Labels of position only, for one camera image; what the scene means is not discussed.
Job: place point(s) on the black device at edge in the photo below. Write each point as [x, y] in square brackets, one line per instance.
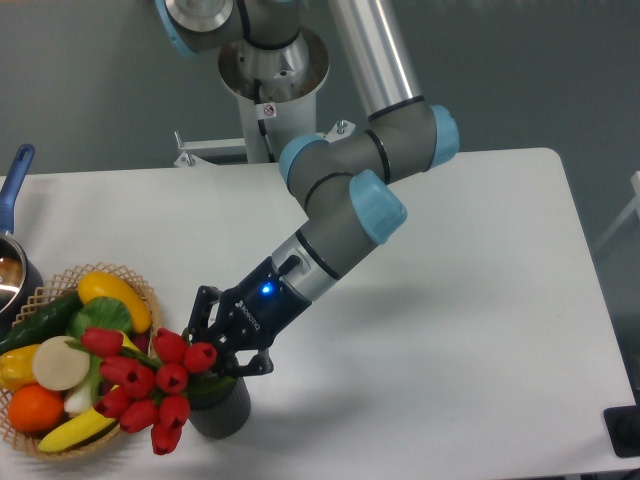
[623, 429]

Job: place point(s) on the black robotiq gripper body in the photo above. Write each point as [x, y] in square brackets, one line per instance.
[251, 314]

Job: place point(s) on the beige round disc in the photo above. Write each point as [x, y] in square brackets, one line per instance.
[57, 366]

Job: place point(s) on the blue handled saucepan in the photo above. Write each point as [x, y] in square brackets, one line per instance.
[19, 277]

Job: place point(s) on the yellow banana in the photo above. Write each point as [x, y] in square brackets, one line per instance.
[74, 431]

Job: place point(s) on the green cucumber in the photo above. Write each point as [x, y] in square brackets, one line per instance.
[50, 320]

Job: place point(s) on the orange fruit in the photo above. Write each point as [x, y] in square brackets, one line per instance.
[34, 408]

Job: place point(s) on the dark red vegetable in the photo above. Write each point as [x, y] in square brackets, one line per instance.
[141, 341]

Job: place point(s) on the yellow squash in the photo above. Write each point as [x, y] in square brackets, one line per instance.
[97, 284]

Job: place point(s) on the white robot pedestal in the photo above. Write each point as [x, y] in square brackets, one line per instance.
[276, 94]

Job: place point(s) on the dark grey ribbed vase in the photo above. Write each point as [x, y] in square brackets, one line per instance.
[220, 404]

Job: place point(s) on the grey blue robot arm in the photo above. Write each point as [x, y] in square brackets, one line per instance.
[342, 186]

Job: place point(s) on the woven wicker basket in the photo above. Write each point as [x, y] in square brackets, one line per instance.
[58, 286]

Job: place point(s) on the white frame at right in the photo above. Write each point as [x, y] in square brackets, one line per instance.
[627, 218]

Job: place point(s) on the red tulip bouquet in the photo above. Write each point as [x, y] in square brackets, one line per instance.
[158, 393]

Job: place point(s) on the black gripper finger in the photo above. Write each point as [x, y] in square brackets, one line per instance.
[207, 297]
[228, 365]

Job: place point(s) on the yellow bell pepper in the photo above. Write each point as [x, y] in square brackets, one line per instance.
[16, 367]

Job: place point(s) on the green bok choy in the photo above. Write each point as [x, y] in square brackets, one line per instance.
[102, 312]

